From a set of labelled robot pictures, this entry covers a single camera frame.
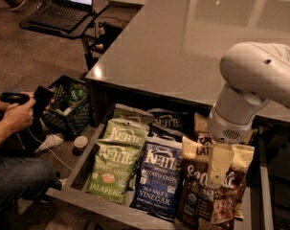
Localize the white cable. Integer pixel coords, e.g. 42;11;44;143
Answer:
27;126;74;172

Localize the black ring controller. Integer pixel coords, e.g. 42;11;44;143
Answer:
0;92;30;104

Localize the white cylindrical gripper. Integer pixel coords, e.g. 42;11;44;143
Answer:
208;107;252;189

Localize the front blue Kettle chip bag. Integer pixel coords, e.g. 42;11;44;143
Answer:
130;137;182;220

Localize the black laptop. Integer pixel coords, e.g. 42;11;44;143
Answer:
29;0;93;32

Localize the black handheld controller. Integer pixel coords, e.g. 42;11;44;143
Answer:
33;85;54;118

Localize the rear brown Late July bag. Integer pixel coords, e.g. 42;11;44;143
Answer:
194;113;257;145

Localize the paper coffee cup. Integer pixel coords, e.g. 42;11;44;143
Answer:
73;136;88;154

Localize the green bag in crate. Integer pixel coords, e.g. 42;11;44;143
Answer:
68;83;88;106

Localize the person's left hand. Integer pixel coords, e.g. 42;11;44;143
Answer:
3;98;35;133

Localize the brown late july bag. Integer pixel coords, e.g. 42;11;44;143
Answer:
194;113;257;145
174;137;255;230

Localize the middle green Kettle chip bag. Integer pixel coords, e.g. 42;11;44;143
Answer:
103;118;149;147

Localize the rear dark Kettle chip bag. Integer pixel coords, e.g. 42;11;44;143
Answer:
147;108;193;142

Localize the white sneaker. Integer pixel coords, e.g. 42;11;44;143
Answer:
35;133;65;154

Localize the front brown Late July bag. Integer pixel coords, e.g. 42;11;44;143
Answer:
174;137;255;230

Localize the front green Kettle jalapeno bag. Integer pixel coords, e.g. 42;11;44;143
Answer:
86;139;143;204

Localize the black laptop stand table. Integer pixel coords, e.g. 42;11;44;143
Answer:
19;0;109;70

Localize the rear green chip bag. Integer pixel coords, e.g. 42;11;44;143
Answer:
113;103;155;125

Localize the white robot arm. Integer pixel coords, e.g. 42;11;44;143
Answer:
208;42;290;189

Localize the person's jeans leg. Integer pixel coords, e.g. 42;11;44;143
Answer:
0;157;61;208

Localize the grey open top drawer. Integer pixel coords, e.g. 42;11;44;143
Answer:
45;103;275;230

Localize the black plastic crate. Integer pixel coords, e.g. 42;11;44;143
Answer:
42;76;91;140

